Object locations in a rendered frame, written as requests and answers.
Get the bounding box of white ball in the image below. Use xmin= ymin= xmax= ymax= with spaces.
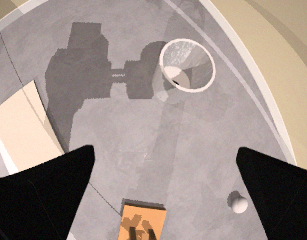
xmin=230 ymin=196 xmax=248 ymax=213

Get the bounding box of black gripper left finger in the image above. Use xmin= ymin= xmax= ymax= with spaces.
xmin=0 ymin=145 xmax=96 ymax=240

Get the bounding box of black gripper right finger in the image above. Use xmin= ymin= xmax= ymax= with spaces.
xmin=236 ymin=147 xmax=307 ymax=240

